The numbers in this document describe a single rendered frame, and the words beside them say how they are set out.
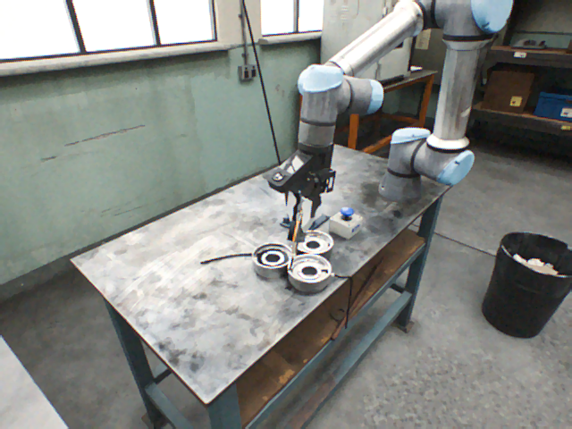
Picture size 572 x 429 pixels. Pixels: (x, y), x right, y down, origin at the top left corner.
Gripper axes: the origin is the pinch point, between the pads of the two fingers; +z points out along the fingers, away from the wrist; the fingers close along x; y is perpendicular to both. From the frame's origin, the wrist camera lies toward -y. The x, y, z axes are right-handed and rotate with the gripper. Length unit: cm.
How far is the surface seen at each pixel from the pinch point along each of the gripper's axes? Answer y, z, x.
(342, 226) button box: 20.7, 6.7, -0.3
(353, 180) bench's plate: 55, 6, 18
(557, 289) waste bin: 111, 42, -56
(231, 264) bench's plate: -8.3, 14.6, 13.5
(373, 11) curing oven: 197, -65, 110
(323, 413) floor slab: 25, 90, -6
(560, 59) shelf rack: 338, -49, 5
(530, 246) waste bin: 137, 38, -40
